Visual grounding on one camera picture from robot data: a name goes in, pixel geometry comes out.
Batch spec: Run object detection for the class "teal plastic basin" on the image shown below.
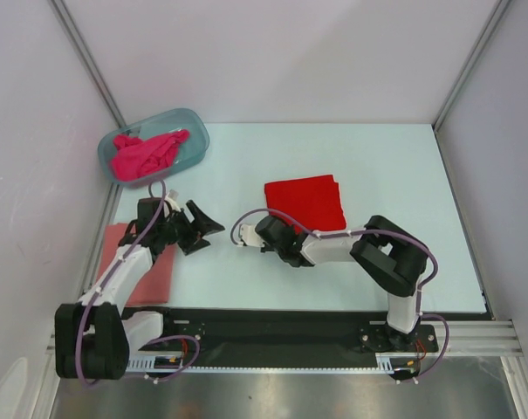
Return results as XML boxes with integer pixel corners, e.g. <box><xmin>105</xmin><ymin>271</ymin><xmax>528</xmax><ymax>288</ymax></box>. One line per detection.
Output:
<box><xmin>97</xmin><ymin>108</ymin><xmax>210</xmax><ymax>189</ymax></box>

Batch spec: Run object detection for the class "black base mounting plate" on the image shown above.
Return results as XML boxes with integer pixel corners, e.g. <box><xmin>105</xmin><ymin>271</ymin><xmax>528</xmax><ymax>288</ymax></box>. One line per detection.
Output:
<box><xmin>141</xmin><ymin>306</ymin><xmax>443</xmax><ymax>369</ymax></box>

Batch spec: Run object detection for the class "magenta crumpled t-shirt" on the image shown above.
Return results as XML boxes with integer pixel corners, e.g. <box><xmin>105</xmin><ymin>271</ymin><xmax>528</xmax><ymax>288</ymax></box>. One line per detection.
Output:
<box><xmin>111</xmin><ymin>129</ymin><xmax>190</xmax><ymax>182</ymax></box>

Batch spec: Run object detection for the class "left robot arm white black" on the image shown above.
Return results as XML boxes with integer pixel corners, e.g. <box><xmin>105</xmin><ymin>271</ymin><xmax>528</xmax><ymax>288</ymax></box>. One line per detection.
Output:
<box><xmin>54</xmin><ymin>195</ymin><xmax>224</xmax><ymax>385</ymax></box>

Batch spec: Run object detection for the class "folded pink t-shirt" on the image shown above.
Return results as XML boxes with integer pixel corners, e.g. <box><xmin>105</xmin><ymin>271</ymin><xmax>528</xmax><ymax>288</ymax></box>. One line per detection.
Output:
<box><xmin>96</xmin><ymin>223</ymin><xmax>178</xmax><ymax>308</ymax></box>

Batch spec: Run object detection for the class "red t-shirt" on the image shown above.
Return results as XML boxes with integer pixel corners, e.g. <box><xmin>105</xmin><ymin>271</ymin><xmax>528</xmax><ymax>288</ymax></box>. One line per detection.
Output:
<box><xmin>264</xmin><ymin>175</ymin><xmax>346</xmax><ymax>231</ymax></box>

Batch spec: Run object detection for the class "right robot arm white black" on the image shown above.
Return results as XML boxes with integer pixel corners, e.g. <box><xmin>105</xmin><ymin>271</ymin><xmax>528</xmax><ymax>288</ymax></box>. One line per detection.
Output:
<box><xmin>237</xmin><ymin>215</ymin><xmax>433</xmax><ymax>350</ymax></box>

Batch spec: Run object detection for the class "aluminium frame rail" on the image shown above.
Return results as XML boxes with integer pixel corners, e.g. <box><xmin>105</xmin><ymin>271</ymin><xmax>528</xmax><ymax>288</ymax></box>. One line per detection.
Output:
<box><xmin>45</xmin><ymin>318</ymin><xmax>522</xmax><ymax>355</ymax></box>

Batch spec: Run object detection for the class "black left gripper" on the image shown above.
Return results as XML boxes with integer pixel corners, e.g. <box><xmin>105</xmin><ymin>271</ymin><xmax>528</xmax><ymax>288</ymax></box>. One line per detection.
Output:
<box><xmin>157</xmin><ymin>201</ymin><xmax>223</xmax><ymax>256</ymax></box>

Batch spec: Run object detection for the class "white slotted cable duct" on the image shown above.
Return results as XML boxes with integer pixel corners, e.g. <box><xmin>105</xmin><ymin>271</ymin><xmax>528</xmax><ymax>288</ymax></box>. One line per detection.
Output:
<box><xmin>126</xmin><ymin>354</ymin><xmax>183</xmax><ymax>374</ymax></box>

